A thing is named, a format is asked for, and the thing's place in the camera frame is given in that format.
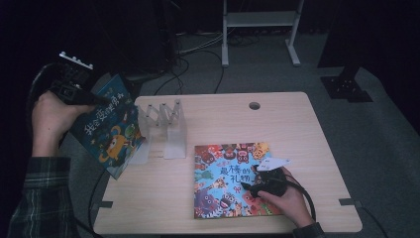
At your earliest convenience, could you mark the grey floor cable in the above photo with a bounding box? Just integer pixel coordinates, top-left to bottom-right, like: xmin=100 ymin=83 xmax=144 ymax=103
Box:
xmin=177 ymin=32 xmax=226 ymax=56

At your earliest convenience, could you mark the right hand-held gripper black cable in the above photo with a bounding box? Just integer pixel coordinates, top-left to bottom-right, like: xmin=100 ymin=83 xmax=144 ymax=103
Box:
xmin=285 ymin=178 xmax=317 ymax=222

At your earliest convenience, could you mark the black floor stand base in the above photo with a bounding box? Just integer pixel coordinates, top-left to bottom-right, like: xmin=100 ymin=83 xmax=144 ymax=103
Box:
xmin=318 ymin=49 xmax=374 ymax=103

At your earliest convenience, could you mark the person's left hand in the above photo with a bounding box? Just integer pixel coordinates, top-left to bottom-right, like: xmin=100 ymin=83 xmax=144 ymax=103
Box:
xmin=31 ymin=90 xmax=95 ymax=157

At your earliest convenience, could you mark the black floor cable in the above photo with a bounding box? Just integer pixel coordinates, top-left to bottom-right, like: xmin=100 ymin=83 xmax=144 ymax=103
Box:
xmin=154 ymin=57 xmax=191 ymax=96
xmin=213 ymin=49 xmax=226 ymax=95

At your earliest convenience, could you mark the left hand-held gripper black cable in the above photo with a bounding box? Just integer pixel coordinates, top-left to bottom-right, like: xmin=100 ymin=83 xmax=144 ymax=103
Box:
xmin=26 ymin=62 xmax=62 ymax=140

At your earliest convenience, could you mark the white metal frame stand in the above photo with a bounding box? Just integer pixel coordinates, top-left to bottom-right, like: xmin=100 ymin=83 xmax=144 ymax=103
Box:
xmin=221 ymin=0 xmax=305 ymax=68

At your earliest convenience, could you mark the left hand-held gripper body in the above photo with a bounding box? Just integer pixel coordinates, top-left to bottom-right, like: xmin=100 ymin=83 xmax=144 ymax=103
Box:
xmin=49 ymin=51 xmax=97 ymax=106

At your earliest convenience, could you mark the dark equipment stand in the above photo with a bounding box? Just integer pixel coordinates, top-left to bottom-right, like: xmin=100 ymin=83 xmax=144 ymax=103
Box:
xmin=125 ymin=0 xmax=181 ymax=83

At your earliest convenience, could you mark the person's right hand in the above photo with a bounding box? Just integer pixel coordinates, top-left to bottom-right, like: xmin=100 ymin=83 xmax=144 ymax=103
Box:
xmin=257 ymin=167 xmax=315 ymax=229

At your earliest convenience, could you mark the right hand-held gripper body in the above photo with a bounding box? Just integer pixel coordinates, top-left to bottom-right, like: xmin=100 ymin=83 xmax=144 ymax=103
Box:
xmin=251 ymin=157 xmax=292 ymax=198

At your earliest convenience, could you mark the thin black cable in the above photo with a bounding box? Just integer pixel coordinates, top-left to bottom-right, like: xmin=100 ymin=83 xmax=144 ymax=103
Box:
xmin=360 ymin=205 xmax=390 ymax=238

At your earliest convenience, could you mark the clear acrylic book stand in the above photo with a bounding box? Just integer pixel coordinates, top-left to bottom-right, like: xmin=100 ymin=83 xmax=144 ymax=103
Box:
xmin=130 ymin=98 xmax=188 ymax=166

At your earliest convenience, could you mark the light blue monster picture book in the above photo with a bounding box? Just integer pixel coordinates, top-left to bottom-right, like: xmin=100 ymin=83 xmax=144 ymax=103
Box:
xmin=193 ymin=142 xmax=285 ymax=220

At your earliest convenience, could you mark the hand-held gripper black cable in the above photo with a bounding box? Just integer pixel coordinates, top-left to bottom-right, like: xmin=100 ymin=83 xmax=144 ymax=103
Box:
xmin=26 ymin=62 xmax=62 ymax=140
xmin=285 ymin=178 xmax=317 ymax=222

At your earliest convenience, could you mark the black cable under table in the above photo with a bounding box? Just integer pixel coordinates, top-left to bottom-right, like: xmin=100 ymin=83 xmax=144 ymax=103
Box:
xmin=87 ymin=170 xmax=112 ymax=238

